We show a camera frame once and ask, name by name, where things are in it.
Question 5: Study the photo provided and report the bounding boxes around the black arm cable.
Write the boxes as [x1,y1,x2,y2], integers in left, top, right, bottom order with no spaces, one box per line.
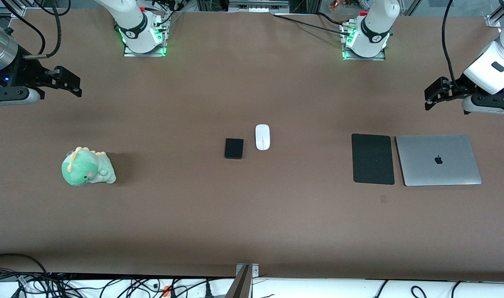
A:
[0,0,72,59]
[441,0,462,85]

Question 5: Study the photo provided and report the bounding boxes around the metal table bracket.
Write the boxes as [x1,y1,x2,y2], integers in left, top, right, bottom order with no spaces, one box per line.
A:
[226,263,260,298]

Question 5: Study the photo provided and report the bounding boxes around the white computer mouse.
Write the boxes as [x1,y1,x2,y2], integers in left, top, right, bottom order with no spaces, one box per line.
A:
[255,124,271,151]

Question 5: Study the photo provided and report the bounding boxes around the black mouse pad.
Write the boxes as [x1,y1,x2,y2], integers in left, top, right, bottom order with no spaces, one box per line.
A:
[351,133,395,185]

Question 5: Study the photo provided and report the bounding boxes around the silver closed laptop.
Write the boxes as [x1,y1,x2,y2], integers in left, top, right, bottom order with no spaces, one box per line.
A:
[395,134,482,187]

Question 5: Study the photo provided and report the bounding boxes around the black looped floor cable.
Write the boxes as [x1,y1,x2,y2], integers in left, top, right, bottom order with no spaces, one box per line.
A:
[0,253,50,283]

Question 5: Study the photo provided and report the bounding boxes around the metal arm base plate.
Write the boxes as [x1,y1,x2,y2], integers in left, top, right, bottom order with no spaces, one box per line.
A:
[342,25,386,61]
[123,39,167,58]

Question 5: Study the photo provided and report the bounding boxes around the black base power cable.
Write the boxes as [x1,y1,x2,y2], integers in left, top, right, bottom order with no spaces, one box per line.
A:
[272,12,352,36]

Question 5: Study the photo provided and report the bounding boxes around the aluminium frame profile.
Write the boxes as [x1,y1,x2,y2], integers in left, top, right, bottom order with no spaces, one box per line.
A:
[485,8,504,29]
[0,0,27,18]

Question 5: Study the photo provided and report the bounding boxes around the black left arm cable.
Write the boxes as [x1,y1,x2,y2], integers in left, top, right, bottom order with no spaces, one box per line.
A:
[441,0,462,85]

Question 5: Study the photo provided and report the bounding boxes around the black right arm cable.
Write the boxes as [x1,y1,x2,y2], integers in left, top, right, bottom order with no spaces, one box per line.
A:
[0,0,72,59]

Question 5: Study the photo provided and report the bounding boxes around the green dinosaur plush toy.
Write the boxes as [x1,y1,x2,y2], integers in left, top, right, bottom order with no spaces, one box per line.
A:
[61,147,117,187]

